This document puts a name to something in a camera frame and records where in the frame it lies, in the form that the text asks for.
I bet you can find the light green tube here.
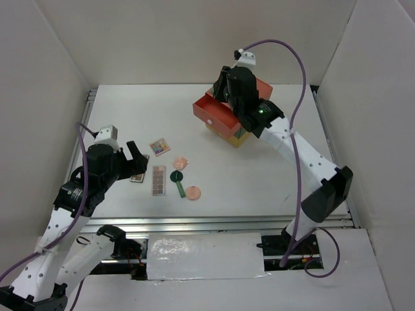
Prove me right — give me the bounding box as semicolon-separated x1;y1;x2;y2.
176;181;186;198

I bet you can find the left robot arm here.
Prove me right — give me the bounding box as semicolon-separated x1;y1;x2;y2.
1;141;148;310

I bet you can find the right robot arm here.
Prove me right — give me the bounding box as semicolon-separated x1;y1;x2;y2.
213;66;353;254

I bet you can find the wrapped peach makeup sponge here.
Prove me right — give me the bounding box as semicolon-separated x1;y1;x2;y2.
172;156;189;171

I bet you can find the brown eyeshadow palette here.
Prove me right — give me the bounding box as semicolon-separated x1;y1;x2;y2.
130;154;150;183

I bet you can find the pink-brown eyeshadow palette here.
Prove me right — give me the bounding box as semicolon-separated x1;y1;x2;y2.
152;165;166;196

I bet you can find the colourful square eyeshadow palette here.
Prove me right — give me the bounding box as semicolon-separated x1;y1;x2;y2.
149;138;171;157

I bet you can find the dark green cushion puff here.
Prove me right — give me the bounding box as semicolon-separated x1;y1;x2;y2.
170;170;184;183

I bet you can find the green drawer box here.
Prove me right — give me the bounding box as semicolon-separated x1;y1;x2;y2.
234;127;250;140

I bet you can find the yellow drawer box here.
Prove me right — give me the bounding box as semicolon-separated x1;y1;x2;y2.
206;124;251;148

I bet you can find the peach round puff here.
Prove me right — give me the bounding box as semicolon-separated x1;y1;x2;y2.
185;186;202;201

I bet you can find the white front cover panel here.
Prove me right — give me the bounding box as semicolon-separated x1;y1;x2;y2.
147;233;267;281

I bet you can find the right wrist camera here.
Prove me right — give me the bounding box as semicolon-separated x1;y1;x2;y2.
233;49;256;69

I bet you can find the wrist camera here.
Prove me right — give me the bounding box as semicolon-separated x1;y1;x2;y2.
94;125;118;145
233;49;256;69

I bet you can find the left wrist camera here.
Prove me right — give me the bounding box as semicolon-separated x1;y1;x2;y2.
94;125;118;145

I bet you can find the aluminium table rail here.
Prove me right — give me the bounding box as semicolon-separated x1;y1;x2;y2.
80;89;361;236

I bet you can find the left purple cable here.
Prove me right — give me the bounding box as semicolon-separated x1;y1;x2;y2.
0;122;101;311

